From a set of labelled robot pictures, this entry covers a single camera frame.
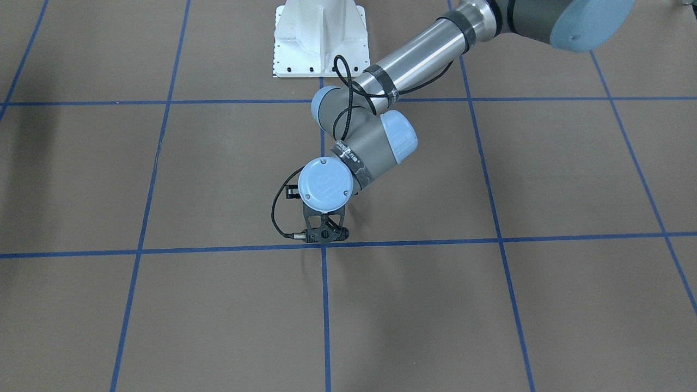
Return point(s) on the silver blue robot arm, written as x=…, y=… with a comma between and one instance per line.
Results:
x=371, y=137

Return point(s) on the brown paper table cover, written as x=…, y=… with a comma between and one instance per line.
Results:
x=541, y=237

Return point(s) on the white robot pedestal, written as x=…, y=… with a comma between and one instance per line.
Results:
x=309, y=34

